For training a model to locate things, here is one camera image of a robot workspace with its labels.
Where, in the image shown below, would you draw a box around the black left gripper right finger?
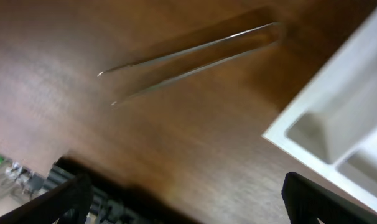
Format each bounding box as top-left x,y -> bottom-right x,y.
281,172 -> 377,224

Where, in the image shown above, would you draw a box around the white plastic cutlery tray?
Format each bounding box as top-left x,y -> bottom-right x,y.
263,6 -> 377,213

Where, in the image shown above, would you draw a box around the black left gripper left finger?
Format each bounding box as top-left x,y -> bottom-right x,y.
0,174 -> 93,224

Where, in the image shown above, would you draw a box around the metal tongs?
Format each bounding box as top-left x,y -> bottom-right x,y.
98,22 -> 285,106

